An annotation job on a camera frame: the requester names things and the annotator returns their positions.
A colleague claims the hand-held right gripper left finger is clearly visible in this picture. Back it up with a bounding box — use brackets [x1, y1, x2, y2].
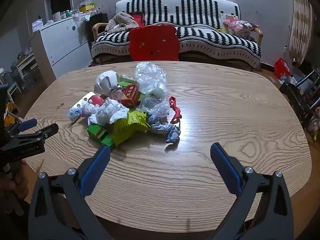
[27, 145, 116, 240]

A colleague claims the black and white striped blanket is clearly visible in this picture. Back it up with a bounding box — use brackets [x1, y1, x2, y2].
[90, 0, 262, 68]

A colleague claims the pink printed cushion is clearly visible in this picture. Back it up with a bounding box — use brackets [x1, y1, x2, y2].
[223, 18, 259, 32]

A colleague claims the white tissue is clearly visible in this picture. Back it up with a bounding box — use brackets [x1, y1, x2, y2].
[88, 98, 130, 126]

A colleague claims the wooden sofa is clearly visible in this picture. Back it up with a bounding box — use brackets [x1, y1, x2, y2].
[90, 0, 263, 72]

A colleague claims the beige clothing pile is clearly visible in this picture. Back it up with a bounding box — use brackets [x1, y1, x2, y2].
[105, 12, 139, 33]

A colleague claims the red plastic bag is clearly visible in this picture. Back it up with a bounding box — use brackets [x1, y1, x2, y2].
[273, 58, 292, 80]

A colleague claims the red bear-shaped chair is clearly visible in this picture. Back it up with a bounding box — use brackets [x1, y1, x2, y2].
[128, 23, 180, 62]

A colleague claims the red cardboard box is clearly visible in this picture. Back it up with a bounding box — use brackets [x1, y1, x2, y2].
[119, 84, 140, 108]

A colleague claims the black chair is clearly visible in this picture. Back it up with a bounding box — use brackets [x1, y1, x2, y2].
[278, 69, 320, 132]

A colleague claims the white dotted tube package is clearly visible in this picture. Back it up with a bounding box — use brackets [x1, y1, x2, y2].
[66, 92, 97, 123]

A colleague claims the lime green snack packet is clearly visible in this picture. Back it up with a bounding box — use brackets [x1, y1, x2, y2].
[109, 110, 152, 147]

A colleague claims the clear plastic bag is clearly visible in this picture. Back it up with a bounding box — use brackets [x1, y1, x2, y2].
[134, 62, 171, 118]

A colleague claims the person's left hand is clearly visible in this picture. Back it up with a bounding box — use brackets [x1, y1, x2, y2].
[0, 159, 29, 200]

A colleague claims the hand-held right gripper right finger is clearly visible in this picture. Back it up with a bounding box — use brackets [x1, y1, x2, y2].
[207, 142, 295, 240]

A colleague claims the white low shelf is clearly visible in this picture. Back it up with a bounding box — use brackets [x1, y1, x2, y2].
[7, 51, 38, 98]

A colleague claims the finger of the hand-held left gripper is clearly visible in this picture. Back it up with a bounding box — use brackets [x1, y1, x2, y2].
[6, 123, 59, 143]
[5, 118, 38, 137]

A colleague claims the red cloth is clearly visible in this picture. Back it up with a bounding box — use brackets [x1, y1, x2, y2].
[131, 11, 145, 27]

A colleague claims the grey foil wrapper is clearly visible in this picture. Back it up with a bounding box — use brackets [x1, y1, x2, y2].
[149, 119, 181, 143]

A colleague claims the black cabinet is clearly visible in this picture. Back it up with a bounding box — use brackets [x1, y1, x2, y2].
[86, 13, 109, 44]

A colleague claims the dark green carton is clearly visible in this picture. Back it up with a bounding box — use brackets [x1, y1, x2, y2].
[86, 124, 116, 150]

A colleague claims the white dresser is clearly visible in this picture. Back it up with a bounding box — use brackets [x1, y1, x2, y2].
[31, 17, 92, 79]

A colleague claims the striped curtain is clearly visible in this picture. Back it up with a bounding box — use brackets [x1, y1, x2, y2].
[288, 0, 315, 66]

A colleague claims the red wrapper strip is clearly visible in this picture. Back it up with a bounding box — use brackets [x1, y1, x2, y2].
[168, 96, 183, 125]

